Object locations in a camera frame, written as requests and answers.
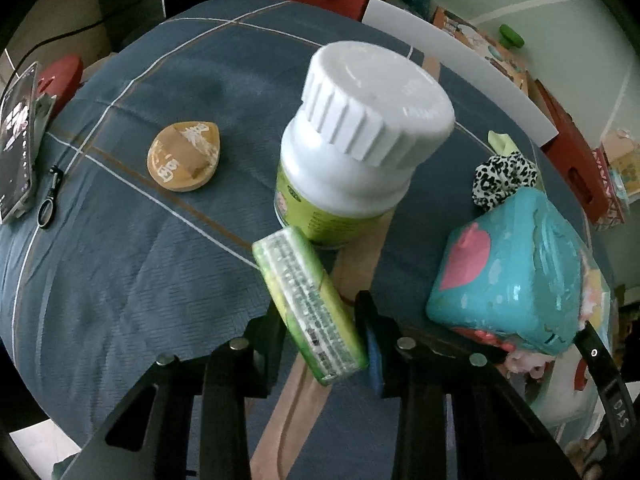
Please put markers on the colourful toy box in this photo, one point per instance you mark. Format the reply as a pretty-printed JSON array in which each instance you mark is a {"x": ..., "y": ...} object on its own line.
[{"x": 480, "y": 45}]

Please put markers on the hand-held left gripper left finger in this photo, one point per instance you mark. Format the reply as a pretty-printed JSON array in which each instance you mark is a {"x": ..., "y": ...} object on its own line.
[{"x": 262, "y": 355}]

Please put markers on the long green box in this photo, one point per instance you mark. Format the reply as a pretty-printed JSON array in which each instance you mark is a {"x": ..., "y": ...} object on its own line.
[{"x": 310, "y": 305}]

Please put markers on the leopard print scrunchie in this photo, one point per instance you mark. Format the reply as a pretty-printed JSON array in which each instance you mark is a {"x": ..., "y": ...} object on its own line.
[{"x": 500, "y": 180}]

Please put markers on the red white patterned box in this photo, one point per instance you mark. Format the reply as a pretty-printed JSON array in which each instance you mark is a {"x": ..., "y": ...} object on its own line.
[{"x": 612, "y": 195}]

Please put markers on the orange teardrop packet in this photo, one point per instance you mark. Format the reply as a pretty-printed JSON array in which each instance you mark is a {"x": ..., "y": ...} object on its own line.
[{"x": 182, "y": 157}]

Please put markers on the white board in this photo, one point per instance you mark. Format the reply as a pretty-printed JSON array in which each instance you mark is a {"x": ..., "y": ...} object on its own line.
[{"x": 450, "y": 50}]

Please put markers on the smartphone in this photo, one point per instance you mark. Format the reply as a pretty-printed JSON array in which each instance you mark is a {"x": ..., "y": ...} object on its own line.
[{"x": 17, "y": 145}]

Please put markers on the light green cloth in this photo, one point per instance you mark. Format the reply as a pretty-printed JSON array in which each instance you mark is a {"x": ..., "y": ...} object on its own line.
[{"x": 502, "y": 142}]

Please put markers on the teal wet wipes pack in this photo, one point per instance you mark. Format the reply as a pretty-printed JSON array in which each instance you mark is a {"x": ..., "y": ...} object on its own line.
[{"x": 505, "y": 280}]

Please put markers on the red round case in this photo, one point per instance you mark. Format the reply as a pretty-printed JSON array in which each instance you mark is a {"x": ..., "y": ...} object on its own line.
[{"x": 62, "y": 77}]

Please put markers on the red cardboard box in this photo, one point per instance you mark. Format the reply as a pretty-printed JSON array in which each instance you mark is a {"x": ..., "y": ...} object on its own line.
[{"x": 575, "y": 150}]

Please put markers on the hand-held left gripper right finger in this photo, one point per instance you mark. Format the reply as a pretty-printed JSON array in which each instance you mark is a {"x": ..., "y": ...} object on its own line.
[{"x": 375, "y": 362}]

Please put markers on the white bottle with green label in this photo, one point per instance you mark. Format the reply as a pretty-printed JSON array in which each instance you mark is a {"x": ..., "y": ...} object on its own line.
[{"x": 370, "y": 100}]

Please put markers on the green dumbbell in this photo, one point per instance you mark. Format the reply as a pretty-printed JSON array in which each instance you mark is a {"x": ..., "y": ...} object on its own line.
[{"x": 511, "y": 36}]

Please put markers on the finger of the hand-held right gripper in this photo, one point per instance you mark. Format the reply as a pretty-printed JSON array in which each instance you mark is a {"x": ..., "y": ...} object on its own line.
[{"x": 595, "y": 355}]

